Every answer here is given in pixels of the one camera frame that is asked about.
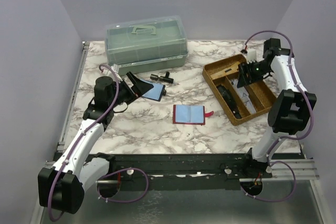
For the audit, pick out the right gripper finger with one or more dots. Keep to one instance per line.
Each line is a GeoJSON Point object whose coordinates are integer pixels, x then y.
{"type": "Point", "coordinates": [253, 77]}
{"type": "Point", "coordinates": [244, 75]}

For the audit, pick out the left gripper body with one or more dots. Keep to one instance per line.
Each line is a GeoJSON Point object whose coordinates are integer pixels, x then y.
{"type": "Point", "coordinates": [131, 85]}

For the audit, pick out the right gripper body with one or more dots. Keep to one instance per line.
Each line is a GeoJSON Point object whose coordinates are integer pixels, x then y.
{"type": "Point", "coordinates": [245, 74]}

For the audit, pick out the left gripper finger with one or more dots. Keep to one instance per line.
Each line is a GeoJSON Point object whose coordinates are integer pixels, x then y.
{"type": "Point", "coordinates": [136, 82]}
{"type": "Point", "coordinates": [141, 87]}

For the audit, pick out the red card holder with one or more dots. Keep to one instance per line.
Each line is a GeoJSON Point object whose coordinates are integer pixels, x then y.
{"type": "Point", "coordinates": [190, 114]}

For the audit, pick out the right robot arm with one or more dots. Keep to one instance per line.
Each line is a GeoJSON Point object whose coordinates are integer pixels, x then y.
{"type": "Point", "coordinates": [292, 110]}

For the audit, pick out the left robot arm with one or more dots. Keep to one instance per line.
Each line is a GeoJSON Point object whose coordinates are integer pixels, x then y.
{"type": "Point", "coordinates": [62, 187]}

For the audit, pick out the smartphone with blue screen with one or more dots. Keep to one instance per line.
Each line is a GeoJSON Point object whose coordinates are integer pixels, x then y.
{"type": "Point", "coordinates": [156, 93]}

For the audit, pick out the brown woven tray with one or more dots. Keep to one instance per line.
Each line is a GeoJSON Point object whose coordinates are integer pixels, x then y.
{"type": "Point", "coordinates": [239, 104]}

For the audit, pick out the black tool in tray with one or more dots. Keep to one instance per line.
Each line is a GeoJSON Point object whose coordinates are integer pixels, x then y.
{"type": "Point", "coordinates": [229, 99]}

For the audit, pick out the black T-shaped pipe fitting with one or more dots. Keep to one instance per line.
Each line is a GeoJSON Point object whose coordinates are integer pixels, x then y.
{"type": "Point", "coordinates": [165, 78]}

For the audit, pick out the green plastic storage box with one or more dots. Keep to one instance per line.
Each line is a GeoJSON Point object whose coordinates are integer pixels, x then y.
{"type": "Point", "coordinates": [146, 45]}

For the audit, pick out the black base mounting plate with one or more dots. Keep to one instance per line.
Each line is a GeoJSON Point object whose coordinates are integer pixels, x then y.
{"type": "Point", "coordinates": [136, 181]}

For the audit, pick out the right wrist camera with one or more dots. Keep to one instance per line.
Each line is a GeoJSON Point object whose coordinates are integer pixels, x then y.
{"type": "Point", "coordinates": [251, 55]}

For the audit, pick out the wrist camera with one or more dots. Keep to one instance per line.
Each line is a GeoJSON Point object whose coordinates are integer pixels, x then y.
{"type": "Point", "coordinates": [115, 68]}
{"type": "Point", "coordinates": [251, 55]}

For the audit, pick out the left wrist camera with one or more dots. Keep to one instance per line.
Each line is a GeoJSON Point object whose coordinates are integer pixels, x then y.
{"type": "Point", "coordinates": [115, 68]}

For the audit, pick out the aluminium rail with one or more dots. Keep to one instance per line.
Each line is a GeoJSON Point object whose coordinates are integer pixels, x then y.
{"type": "Point", "coordinates": [290, 169]}

